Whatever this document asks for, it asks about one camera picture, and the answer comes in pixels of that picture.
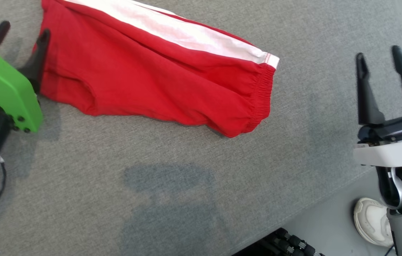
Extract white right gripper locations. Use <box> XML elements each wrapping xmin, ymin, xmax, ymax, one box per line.
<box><xmin>353</xmin><ymin>45</ymin><xmax>402</xmax><ymax>168</ymax></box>

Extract white sneaker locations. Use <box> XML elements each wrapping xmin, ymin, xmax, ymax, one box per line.
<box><xmin>353</xmin><ymin>198</ymin><xmax>395</xmax><ymax>248</ymax></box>

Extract red shorts with white stripe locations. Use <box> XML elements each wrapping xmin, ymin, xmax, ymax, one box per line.
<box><xmin>32</xmin><ymin>0</ymin><xmax>280</xmax><ymax>138</ymax></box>

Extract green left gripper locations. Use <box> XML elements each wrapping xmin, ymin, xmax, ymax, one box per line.
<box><xmin>0</xmin><ymin>21</ymin><xmax>51</xmax><ymax>134</ymax></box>

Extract grey fabric sofa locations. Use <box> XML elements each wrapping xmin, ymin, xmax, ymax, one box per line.
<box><xmin>0</xmin><ymin>0</ymin><xmax>402</xmax><ymax>256</ymax></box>

